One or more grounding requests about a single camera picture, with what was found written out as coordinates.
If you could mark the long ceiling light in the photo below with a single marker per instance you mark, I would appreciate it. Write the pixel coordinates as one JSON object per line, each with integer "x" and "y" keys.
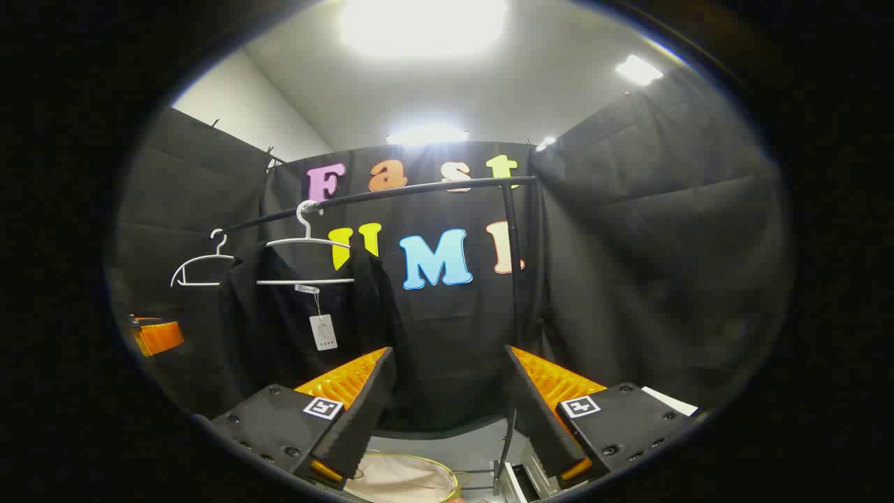
{"x": 426, "y": 134}

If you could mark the white plastic hanger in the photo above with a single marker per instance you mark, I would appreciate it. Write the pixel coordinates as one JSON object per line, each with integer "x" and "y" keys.
{"x": 305, "y": 241}
{"x": 202, "y": 258}

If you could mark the white cabinet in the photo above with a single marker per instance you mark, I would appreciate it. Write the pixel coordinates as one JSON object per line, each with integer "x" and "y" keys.
{"x": 669, "y": 400}

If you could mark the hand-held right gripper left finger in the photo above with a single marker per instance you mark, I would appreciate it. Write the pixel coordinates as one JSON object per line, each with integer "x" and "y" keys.
{"x": 367, "y": 412}

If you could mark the beige laundry hamper yellow rim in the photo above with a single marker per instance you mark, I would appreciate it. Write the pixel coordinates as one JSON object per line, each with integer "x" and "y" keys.
{"x": 398, "y": 482}

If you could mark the black metal clothes rack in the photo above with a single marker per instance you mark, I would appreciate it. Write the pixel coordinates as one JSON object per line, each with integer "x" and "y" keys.
{"x": 419, "y": 190}

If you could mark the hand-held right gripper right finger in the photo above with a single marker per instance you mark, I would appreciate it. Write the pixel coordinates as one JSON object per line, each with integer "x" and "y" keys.
{"x": 534, "y": 412}

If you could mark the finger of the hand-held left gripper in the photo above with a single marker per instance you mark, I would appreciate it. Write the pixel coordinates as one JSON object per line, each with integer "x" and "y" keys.
{"x": 159, "y": 337}

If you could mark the black garment with paper tag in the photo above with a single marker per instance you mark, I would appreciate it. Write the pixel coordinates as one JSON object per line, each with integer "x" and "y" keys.
{"x": 279, "y": 328}

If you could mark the small ceiling light panel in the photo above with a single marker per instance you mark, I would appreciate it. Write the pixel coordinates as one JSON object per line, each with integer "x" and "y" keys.
{"x": 545, "y": 143}
{"x": 637, "y": 70}

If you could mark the large ceiling light panel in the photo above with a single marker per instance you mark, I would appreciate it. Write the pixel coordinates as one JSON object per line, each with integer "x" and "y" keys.
{"x": 422, "y": 24}

